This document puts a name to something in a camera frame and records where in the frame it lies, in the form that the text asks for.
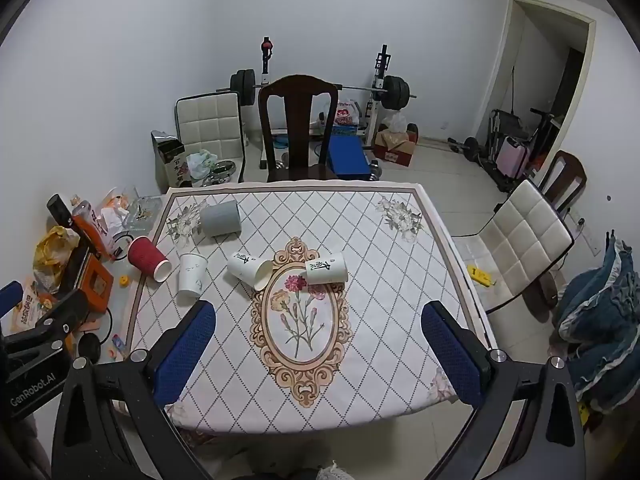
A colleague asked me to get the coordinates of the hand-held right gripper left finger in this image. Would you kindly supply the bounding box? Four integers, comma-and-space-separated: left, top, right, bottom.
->
51, 300, 217, 480

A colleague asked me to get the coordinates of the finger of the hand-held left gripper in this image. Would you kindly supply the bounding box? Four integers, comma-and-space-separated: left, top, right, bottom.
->
4, 287, 90, 357
0, 281, 25, 319

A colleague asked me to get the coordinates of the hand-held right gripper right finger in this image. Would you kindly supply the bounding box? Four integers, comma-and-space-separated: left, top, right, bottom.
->
421, 301, 587, 480

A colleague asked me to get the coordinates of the plain white paper cup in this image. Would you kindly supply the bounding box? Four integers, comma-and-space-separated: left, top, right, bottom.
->
178, 253, 209, 305

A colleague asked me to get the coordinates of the red paper cup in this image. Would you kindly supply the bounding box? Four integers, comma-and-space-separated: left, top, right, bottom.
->
128, 236, 171, 282

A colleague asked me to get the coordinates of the white printed paper cup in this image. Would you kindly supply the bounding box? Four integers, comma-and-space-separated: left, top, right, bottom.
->
305, 252, 349, 286
227, 251, 274, 291

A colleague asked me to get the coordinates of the grey cup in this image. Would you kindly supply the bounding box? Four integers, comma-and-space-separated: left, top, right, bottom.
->
200, 200, 242, 238

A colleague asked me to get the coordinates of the orange printed leaflet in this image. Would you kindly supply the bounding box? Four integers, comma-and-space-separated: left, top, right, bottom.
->
10, 280, 56, 333

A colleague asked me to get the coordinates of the black round disc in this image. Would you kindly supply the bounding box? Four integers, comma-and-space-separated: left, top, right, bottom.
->
77, 334, 101, 361

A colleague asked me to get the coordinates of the orange box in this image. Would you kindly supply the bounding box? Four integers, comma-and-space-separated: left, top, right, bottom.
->
80, 260, 113, 311

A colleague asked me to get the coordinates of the yellow plastic bag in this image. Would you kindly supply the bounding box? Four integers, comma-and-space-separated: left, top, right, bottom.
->
32, 226, 81, 281

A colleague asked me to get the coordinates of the black orange tool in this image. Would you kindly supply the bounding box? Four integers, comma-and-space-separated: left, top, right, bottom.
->
46, 194, 116, 261

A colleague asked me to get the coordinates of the white orange packaging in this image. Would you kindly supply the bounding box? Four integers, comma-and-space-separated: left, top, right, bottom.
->
97, 187, 133, 233

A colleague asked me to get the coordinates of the glass ashtray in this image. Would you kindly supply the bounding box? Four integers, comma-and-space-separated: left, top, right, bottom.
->
127, 195, 163, 231

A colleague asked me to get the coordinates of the white padded chair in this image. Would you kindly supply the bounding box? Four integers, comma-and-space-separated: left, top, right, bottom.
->
174, 91, 248, 183
452, 179, 576, 315

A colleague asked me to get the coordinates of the blue denim clothing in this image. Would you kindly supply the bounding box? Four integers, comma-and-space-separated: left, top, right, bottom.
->
555, 240, 640, 413

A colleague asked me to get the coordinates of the floral printed tablecloth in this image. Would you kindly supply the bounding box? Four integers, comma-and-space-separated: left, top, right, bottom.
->
122, 182, 501, 436

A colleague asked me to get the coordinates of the dark printed carton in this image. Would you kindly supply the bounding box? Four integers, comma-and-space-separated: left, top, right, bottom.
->
151, 130, 187, 193

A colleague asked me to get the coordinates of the pink suitcase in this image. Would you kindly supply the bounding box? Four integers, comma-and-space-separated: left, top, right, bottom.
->
495, 136, 530, 178

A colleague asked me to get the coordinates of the black dumbbell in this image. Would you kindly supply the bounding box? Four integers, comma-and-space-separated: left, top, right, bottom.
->
447, 136, 483, 163

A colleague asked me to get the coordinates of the cardboard box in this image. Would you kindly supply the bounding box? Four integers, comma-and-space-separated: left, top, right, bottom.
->
374, 125, 420, 168

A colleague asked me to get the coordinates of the dark wooden chair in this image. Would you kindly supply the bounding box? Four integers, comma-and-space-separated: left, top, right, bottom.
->
257, 75, 340, 183
537, 150, 588, 216

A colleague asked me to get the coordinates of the blue bench pad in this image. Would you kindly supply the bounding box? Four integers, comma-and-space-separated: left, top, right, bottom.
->
327, 136, 373, 181

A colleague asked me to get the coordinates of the red white plastic bag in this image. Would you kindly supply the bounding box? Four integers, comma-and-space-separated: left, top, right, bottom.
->
330, 100, 361, 128

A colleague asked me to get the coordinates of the black barbell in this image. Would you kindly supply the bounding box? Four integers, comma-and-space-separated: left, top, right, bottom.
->
230, 70, 418, 110

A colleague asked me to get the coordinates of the barbell rack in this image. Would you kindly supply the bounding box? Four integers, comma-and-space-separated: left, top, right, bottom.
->
257, 36, 392, 170

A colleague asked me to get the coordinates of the black cable loop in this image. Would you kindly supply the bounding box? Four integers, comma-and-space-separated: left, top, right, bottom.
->
102, 232, 133, 261

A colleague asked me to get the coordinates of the black folding frame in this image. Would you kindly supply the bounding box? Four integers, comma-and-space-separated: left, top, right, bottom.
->
487, 107, 556, 181

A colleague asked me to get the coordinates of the door frame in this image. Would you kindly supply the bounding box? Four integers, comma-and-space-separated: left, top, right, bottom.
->
482, 0, 598, 161

